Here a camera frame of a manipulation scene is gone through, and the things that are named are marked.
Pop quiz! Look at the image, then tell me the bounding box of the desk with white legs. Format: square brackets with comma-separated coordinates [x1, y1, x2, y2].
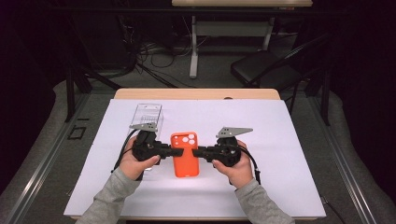
[171, 0, 314, 79]

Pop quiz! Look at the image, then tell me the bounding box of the tangle of black floor cables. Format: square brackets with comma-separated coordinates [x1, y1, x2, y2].
[120, 15, 200, 90]

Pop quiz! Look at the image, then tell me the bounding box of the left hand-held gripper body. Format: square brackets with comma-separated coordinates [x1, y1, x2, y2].
[128, 121, 172, 162]

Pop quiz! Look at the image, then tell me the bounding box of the black metal stand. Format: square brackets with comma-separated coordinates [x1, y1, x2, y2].
[64, 66, 122, 123]

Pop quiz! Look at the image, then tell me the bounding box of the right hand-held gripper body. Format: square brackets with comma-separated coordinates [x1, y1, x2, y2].
[202, 126, 254, 168]

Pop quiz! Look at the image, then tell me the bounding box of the clear plastic bin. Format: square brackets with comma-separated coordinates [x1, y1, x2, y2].
[125, 103, 165, 172]

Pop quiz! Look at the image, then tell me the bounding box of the white table sheet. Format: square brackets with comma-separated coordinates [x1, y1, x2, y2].
[64, 98, 327, 218]

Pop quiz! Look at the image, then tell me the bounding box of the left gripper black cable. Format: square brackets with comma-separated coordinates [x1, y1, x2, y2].
[110, 128, 139, 174]

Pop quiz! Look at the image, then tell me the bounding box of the person's right hand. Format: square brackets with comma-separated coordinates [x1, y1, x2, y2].
[212, 139, 255, 190]

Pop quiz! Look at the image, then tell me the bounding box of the aluminium floor rail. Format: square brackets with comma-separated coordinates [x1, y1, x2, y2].
[6, 92, 92, 224]
[307, 96, 377, 224]

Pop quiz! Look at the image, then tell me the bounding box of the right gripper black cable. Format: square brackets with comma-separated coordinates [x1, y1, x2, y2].
[237, 144, 262, 186]

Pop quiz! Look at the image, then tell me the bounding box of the black floor cable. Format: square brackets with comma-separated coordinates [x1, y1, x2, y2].
[320, 195, 345, 224]

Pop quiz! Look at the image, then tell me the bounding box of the black folding chair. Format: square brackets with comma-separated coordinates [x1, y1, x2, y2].
[230, 32, 332, 92]

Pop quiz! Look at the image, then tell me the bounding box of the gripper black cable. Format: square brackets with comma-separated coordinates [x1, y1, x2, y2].
[237, 144, 262, 186]
[110, 128, 139, 174]

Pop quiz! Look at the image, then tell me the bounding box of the person's left hand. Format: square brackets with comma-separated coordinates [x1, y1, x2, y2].
[119, 136, 162, 182]

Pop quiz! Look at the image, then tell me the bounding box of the orange phone case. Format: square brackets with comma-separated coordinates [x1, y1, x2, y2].
[169, 131, 201, 178]

